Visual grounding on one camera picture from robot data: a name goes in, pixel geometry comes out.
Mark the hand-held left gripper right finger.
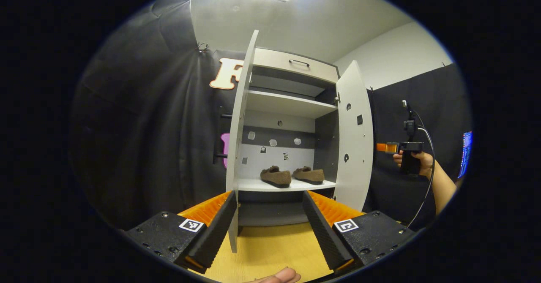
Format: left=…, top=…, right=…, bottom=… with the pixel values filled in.
left=302, top=190, right=417, bottom=273

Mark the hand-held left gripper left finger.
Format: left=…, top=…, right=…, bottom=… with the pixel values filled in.
left=124, top=190, right=238, bottom=275

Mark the white cabinet door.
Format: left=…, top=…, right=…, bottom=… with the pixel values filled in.
left=225, top=30, right=260, bottom=254
left=333, top=60, right=374, bottom=212

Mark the brown fuzzy shoe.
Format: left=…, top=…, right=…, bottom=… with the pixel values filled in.
left=260, top=166, right=292, bottom=189
left=292, top=166, right=325, bottom=185

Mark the white shoe cabinet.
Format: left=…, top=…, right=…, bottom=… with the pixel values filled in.
left=237, top=48, right=341, bottom=227

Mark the white cabinet drawer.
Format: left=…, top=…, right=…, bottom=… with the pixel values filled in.
left=252, top=48, right=340, bottom=84

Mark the blue lit screen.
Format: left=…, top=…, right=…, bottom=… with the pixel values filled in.
left=457, top=131, right=473, bottom=179

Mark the black backdrop cloth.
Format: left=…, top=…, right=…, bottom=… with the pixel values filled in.
left=70, top=0, right=473, bottom=233

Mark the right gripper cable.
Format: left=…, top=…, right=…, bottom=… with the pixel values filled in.
left=405, top=106, right=437, bottom=229

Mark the cabinet door handle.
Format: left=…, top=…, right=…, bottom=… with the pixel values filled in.
left=213, top=113, right=234, bottom=160

